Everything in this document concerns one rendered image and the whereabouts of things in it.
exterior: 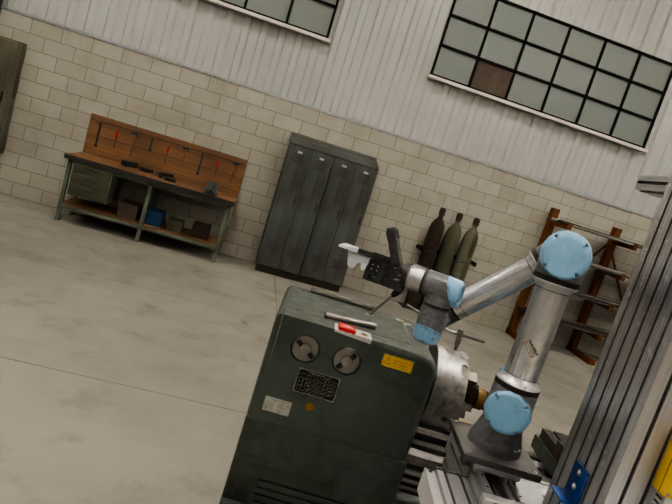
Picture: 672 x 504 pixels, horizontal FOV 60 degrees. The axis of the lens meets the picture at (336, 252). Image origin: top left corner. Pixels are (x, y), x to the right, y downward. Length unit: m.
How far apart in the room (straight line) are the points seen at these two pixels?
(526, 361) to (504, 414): 0.14
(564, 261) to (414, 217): 7.56
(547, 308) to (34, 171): 8.28
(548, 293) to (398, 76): 7.57
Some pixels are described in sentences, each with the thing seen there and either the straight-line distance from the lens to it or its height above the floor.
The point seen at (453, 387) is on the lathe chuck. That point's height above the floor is 1.14.
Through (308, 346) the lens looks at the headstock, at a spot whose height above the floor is 1.17.
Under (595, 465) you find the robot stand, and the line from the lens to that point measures 1.58.
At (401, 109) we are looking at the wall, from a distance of 8.93.
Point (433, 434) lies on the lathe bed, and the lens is 2.55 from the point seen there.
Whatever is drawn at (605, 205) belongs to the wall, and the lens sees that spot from 10.21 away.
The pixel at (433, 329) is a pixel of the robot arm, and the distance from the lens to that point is 1.60.
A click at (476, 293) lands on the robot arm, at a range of 1.69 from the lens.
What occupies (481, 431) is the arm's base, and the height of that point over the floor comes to 1.20.
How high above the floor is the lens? 1.80
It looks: 8 degrees down
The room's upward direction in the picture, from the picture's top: 17 degrees clockwise
